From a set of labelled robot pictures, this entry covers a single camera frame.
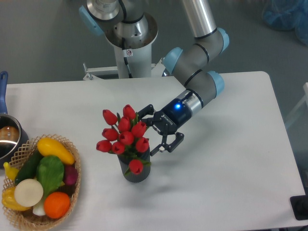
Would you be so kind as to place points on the green lettuce leaf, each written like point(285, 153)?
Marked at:
point(50, 173)

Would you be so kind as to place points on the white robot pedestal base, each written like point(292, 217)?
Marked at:
point(132, 45)

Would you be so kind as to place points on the white round radish slice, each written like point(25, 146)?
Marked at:
point(28, 192)

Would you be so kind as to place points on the yellow squash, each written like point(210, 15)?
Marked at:
point(48, 146)

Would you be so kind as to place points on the dark grey ribbed vase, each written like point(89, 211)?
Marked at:
point(136, 171)

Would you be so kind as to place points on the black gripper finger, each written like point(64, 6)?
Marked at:
point(148, 110)
point(169, 147)

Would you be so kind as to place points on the red tulip bouquet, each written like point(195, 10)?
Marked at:
point(125, 136)

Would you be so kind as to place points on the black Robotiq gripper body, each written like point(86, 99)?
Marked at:
point(171, 117)

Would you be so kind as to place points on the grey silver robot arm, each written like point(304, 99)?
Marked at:
point(186, 66)

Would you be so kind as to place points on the blue plastic bag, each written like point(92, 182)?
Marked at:
point(286, 15)

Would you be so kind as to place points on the orange fruit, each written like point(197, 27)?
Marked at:
point(56, 205)

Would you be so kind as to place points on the yellow banana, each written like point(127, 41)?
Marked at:
point(10, 172)

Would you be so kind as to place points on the blue handled saucepan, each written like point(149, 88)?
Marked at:
point(12, 135)

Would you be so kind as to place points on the yellow bell pepper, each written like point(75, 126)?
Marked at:
point(9, 201)

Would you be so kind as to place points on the woven wicker basket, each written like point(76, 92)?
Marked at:
point(26, 220)

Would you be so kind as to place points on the purple red onion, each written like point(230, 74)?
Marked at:
point(70, 175)

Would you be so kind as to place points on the black device at table edge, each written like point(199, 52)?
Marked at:
point(300, 206)

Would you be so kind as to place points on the dark green cucumber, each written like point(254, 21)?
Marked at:
point(29, 168)

